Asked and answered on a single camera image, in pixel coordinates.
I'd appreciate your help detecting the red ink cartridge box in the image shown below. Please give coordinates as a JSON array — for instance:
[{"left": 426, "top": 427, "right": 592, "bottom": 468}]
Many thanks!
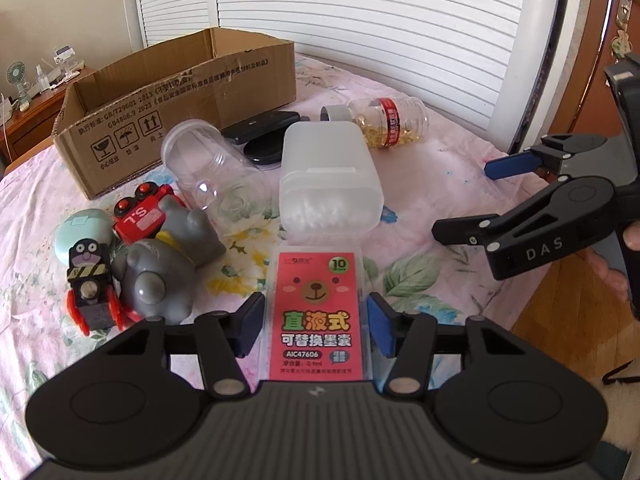
[{"left": 260, "top": 246, "right": 371, "bottom": 382}]

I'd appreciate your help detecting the grey elephant toy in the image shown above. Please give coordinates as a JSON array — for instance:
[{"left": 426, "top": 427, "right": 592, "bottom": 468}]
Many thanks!
[{"left": 112, "top": 196, "right": 226, "bottom": 325}]

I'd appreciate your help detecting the black mole toy cart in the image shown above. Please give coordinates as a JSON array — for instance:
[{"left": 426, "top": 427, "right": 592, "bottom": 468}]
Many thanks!
[{"left": 66, "top": 238, "right": 141, "bottom": 336}]

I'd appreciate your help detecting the clear plastic jar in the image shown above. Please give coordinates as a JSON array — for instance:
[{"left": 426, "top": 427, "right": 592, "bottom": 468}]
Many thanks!
[{"left": 160, "top": 119, "right": 271, "bottom": 231}]

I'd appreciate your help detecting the capsule bottle silver cap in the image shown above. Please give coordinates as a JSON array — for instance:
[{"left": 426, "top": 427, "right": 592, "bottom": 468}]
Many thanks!
[{"left": 320, "top": 96, "right": 430, "bottom": 148}]

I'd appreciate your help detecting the translucent white plastic container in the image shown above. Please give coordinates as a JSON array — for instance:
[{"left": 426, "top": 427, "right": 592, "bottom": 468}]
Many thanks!
[{"left": 279, "top": 122, "right": 384, "bottom": 235}]

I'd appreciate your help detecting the mint green round case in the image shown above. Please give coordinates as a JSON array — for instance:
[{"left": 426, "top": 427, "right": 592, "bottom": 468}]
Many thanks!
[{"left": 53, "top": 208, "right": 113, "bottom": 282}]

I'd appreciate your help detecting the person's right hand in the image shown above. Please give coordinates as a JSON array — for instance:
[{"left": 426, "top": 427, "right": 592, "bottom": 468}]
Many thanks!
[{"left": 586, "top": 233, "right": 634, "bottom": 304}]

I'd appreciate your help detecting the floral pink bedsheet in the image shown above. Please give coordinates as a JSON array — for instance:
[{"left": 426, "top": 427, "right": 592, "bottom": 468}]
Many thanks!
[{"left": 1, "top": 58, "right": 544, "bottom": 479}]

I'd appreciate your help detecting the wooden door with latch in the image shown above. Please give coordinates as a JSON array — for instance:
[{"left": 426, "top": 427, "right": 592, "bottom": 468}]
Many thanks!
[{"left": 544, "top": 0, "right": 622, "bottom": 136}]

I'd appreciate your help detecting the white louvered closet door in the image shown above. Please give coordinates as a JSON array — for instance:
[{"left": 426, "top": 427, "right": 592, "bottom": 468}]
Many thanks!
[{"left": 128, "top": 0, "right": 585, "bottom": 150}]

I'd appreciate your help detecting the red toy train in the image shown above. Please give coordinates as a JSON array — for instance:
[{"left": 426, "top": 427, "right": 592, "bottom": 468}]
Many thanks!
[{"left": 113, "top": 181, "right": 186, "bottom": 246}]

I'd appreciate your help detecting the black oval case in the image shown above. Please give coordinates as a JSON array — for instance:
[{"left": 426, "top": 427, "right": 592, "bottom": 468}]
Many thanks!
[{"left": 242, "top": 128, "right": 288, "bottom": 166}]

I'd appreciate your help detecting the black rectangular case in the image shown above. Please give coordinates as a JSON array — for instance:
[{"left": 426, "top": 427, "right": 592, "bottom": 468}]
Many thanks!
[{"left": 221, "top": 110, "right": 300, "bottom": 145}]

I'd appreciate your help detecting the brown cardboard box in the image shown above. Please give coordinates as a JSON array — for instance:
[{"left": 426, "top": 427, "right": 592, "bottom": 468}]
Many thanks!
[{"left": 52, "top": 27, "right": 296, "bottom": 200}]

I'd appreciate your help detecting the wooden nightstand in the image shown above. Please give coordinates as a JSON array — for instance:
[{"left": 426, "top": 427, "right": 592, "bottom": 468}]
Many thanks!
[{"left": 1, "top": 68, "right": 93, "bottom": 166}]

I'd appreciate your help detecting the white phone stand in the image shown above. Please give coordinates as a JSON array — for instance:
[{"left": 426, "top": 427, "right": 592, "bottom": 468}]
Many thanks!
[{"left": 53, "top": 46, "right": 85, "bottom": 79}]

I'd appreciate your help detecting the small green desk fan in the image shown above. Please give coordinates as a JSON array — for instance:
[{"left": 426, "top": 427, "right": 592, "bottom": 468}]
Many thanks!
[{"left": 6, "top": 61, "right": 30, "bottom": 113}]

